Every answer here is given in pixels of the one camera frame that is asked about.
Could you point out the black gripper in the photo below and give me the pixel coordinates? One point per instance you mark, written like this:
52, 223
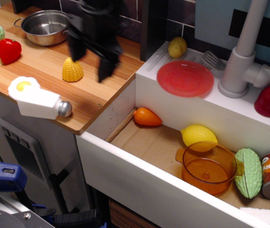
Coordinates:
95, 30

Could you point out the yellow toy corn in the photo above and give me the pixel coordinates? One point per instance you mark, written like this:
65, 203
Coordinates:
72, 71

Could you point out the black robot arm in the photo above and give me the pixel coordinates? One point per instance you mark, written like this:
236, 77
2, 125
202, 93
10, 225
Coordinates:
100, 5

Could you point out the red plastic plate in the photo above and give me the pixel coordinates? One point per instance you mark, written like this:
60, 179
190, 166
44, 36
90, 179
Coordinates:
185, 78

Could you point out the steel pot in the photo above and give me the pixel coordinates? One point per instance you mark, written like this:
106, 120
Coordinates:
44, 28

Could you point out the white salt shaker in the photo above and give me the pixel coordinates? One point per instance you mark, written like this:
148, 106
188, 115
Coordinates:
40, 103

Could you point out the toy fried egg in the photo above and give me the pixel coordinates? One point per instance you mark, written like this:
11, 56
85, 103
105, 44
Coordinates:
18, 85

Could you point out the orange toy carrot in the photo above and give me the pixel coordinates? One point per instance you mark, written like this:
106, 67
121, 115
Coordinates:
146, 117

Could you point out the red toy strawberry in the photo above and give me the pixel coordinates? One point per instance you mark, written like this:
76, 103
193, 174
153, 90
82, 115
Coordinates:
10, 50

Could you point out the toy potato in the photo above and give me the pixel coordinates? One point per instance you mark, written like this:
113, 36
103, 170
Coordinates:
177, 47

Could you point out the grey oven door panel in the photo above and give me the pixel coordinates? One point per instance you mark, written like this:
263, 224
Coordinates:
27, 152

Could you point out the grey toy spatula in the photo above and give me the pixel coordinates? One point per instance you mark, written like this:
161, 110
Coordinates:
213, 61

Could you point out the yellow toy lemon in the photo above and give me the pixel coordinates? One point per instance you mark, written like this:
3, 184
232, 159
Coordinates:
199, 138

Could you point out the grey toy faucet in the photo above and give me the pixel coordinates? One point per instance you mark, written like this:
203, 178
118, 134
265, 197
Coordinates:
241, 68

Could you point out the blue clamp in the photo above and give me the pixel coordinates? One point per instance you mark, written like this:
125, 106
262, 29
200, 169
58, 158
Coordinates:
12, 178

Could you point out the orange transparent plastic pot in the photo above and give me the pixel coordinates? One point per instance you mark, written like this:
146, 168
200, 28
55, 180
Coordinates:
209, 166

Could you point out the green toy bitter gourd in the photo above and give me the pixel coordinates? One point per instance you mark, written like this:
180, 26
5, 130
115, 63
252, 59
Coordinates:
249, 184

